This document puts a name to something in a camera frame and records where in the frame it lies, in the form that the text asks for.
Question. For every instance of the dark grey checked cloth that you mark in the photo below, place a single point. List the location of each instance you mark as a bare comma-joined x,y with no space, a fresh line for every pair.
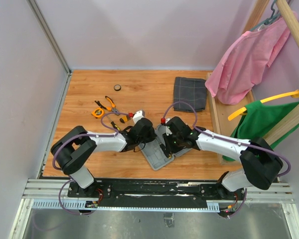
191,91

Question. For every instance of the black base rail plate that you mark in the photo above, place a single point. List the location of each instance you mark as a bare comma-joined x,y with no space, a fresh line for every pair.
133,193

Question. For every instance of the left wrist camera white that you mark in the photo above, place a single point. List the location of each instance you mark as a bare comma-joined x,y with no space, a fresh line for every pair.
138,115

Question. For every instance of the green shirt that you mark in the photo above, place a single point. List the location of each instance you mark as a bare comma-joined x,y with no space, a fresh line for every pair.
260,119

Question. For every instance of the yellow clothes hanger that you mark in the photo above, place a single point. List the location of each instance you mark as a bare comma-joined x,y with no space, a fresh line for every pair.
243,110

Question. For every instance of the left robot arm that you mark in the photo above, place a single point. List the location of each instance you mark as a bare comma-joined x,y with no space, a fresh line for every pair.
72,151

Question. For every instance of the phillips screwdriver black yellow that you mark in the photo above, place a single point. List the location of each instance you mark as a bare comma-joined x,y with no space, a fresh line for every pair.
114,125

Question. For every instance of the pink shirt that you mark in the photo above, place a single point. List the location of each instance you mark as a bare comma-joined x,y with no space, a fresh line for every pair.
243,64

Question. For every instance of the grey plastic tool case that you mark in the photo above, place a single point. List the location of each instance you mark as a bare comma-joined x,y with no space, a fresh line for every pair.
153,153

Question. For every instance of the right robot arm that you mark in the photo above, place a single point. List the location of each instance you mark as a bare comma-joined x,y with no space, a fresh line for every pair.
260,165

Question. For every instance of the flathead screwdriver black yellow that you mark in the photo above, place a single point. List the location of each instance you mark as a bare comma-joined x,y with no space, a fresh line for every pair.
165,151

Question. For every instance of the wooden clothes rack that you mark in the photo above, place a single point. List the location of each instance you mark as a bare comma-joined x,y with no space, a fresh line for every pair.
225,117

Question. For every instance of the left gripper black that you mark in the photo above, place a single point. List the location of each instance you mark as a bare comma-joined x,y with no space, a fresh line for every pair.
152,136

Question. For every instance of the hex key set orange holder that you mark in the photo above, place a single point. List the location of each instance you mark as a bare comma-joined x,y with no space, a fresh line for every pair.
124,119

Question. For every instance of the yellow tape measure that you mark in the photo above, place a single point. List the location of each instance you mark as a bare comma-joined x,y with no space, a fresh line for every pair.
98,113

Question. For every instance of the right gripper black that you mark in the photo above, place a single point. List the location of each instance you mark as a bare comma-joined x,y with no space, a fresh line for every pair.
173,149

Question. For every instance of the orange black pliers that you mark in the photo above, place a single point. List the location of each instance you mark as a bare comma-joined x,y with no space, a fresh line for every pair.
112,108

